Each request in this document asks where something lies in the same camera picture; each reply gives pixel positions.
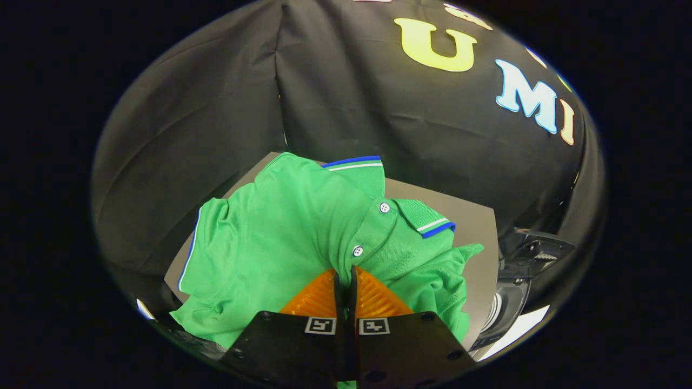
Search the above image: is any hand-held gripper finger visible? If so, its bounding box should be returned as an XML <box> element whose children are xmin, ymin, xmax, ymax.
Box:
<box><xmin>349</xmin><ymin>265</ymin><xmax>477</xmax><ymax>387</ymax></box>
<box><xmin>219</xmin><ymin>269</ymin><xmax>349</xmax><ymax>387</ymax></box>

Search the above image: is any green polo shirt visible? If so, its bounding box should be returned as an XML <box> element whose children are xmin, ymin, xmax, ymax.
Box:
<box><xmin>169</xmin><ymin>152</ymin><xmax>484</xmax><ymax>389</ymax></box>

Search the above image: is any grey washing machine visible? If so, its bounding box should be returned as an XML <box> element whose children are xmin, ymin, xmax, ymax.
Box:
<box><xmin>468</xmin><ymin>270</ymin><xmax>536</xmax><ymax>360</ymax></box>

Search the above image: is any dark glass washing machine lid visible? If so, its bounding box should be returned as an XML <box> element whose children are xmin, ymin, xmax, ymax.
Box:
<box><xmin>500</xmin><ymin>227</ymin><xmax>576</xmax><ymax>279</ymax></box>

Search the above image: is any grey cabinet with dark top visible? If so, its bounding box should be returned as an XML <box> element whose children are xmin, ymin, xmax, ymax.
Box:
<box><xmin>164</xmin><ymin>151</ymin><xmax>499</xmax><ymax>352</ymax></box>

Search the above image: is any white flat board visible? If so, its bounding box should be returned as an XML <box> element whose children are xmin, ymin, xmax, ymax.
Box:
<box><xmin>478</xmin><ymin>305</ymin><xmax>550</xmax><ymax>361</ymax></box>

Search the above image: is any black backdrop cloth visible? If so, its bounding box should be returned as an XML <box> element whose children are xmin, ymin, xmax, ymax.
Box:
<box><xmin>91</xmin><ymin>0</ymin><xmax>606</xmax><ymax>325</ymax></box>

